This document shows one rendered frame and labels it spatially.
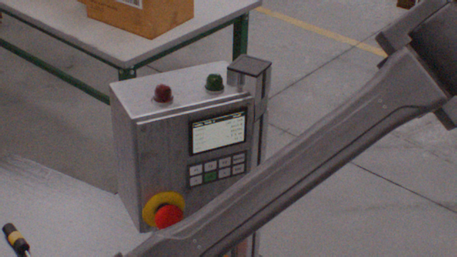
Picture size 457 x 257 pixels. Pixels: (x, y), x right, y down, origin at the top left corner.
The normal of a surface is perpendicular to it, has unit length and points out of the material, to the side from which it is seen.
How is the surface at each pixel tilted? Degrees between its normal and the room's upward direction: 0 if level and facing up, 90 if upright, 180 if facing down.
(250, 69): 0
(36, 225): 0
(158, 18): 89
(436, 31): 72
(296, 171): 55
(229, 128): 90
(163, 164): 90
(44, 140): 0
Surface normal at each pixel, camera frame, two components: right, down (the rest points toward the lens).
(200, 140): 0.43, 0.51
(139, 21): -0.60, 0.43
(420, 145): 0.03, -0.83
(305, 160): -0.12, -0.03
